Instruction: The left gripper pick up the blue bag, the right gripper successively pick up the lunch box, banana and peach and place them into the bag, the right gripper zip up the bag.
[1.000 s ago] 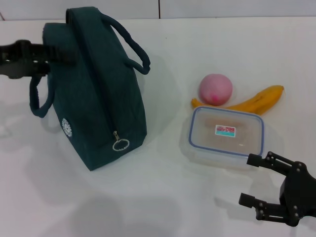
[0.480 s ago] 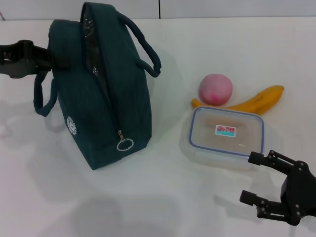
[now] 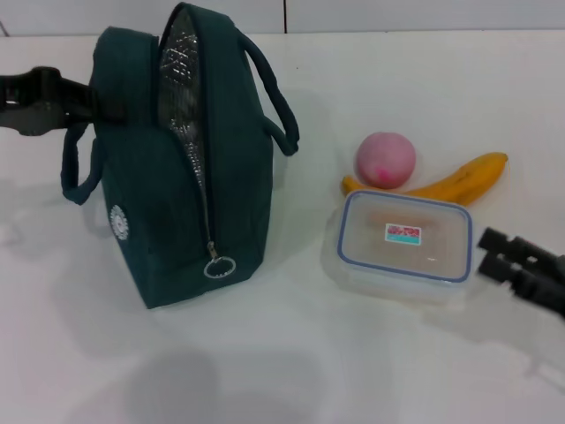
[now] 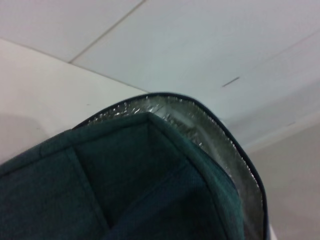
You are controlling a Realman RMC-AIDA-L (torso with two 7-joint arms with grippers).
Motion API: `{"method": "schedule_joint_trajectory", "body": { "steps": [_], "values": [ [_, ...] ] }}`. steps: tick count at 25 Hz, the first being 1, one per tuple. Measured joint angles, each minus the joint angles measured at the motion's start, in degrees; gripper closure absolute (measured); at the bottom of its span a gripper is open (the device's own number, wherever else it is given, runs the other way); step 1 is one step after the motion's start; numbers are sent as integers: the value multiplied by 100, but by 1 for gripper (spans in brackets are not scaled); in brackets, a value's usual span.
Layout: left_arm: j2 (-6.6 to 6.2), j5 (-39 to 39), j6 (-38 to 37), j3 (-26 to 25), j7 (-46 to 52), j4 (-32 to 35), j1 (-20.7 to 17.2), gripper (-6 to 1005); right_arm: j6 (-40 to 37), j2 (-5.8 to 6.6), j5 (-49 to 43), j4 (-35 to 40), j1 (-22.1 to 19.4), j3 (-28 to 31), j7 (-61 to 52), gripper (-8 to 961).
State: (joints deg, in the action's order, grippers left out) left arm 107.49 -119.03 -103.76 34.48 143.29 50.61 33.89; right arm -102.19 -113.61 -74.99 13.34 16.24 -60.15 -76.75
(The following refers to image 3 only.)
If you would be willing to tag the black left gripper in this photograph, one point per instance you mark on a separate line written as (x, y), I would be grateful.
(15, 88)

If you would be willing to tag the dark teal insulated lunch bag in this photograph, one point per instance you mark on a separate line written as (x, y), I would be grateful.
(176, 199)

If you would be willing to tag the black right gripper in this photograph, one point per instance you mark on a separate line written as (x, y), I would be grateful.
(547, 278)

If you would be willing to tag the yellow banana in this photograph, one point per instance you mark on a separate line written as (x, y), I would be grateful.
(463, 181)

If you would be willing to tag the clear food container blue seal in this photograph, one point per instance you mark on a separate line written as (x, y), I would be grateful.
(401, 238)

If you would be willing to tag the pink peach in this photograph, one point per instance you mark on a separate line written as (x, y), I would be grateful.
(386, 159)

